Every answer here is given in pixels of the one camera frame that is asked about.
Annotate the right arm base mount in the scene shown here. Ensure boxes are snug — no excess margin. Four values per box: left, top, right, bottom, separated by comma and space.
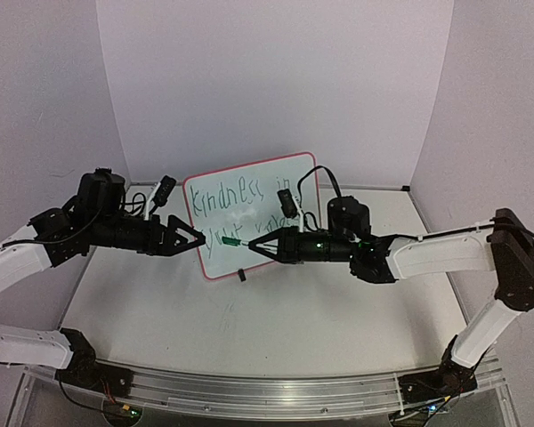
399, 335, 477, 404

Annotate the pink-framed whiteboard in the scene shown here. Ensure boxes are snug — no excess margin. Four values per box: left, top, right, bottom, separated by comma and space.
182, 152, 320, 280

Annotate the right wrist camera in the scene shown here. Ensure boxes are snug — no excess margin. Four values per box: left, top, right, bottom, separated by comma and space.
277, 189, 304, 232

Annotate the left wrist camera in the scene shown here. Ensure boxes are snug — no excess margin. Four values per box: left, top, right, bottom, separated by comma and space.
143, 175, 177, 220

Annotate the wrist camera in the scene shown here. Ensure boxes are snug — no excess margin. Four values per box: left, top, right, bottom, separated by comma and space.
277, 189, 304, 232
143, 175, 177, 220

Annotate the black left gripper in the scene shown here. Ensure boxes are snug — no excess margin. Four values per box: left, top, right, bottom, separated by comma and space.
88, 213, 206, 257

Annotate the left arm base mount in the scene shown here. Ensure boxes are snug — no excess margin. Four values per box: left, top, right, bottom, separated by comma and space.
55, 328, 134, 398

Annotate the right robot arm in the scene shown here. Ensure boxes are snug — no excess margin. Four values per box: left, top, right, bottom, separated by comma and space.
247, 193, 534, 369

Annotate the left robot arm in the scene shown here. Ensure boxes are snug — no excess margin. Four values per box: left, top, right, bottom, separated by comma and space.
0, 168, 206, 387

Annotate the left whiteboard stand foot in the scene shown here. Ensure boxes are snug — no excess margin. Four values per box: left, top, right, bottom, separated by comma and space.
238, 269, 247, 282

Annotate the aluminium front rail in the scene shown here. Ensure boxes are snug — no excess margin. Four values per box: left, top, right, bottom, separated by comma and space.
6, 351, 518, 426

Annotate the green marker cap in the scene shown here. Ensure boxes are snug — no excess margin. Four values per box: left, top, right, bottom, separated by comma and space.
222, 237, 241, 246

